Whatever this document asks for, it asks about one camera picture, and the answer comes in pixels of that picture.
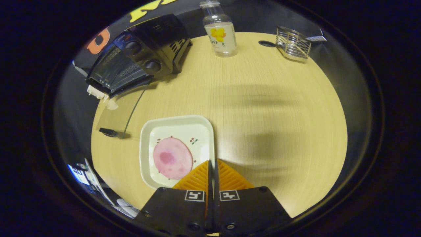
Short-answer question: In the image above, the pink ham slice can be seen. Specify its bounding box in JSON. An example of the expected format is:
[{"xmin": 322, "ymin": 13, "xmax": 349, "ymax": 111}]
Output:
[{"xmin": 153, "ymin": 137, "xmax": 193, "ymax": 180}]

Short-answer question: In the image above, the metal wire holder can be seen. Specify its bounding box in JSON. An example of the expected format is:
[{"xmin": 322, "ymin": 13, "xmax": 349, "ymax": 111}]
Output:
[{"xmin": 276, "ymin": 26, "xmax": 312, "ymax": 63}]

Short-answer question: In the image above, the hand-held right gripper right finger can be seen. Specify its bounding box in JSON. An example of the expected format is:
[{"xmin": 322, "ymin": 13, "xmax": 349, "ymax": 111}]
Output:
[{"xmin": 213, "ymin": 159, "xmax": 293, "ymax": 236}]

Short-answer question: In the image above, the computer monitor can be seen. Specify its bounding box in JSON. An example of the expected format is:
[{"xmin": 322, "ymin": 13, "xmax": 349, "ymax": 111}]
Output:
[{"xmin": 67, "ymin": 163, "xmax": 99, "ymax": 195}]

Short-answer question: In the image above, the white square plate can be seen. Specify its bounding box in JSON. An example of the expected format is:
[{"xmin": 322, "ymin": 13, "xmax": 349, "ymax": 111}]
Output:
[{"xmin": 140, "ymin": 115, "xmax": 216, "ymax": 190}]

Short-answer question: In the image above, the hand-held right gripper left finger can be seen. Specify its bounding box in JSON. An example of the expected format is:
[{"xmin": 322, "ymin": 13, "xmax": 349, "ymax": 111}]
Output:
[{"xmin": 134, "ymin": 160, "xmax": 212, "ymax": 237}]

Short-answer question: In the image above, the clear glass bottle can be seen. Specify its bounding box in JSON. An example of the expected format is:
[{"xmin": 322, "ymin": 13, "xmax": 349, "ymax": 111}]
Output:
[{"xmin": 200, "ymin": 0, "xmax": 238, "ymax": 58}]

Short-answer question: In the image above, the black electric oven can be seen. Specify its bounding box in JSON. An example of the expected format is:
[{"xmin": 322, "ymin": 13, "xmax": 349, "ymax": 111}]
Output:
[{"xmin": 86, "ymin": 14, "xmax": 193, "ymax": 139}]

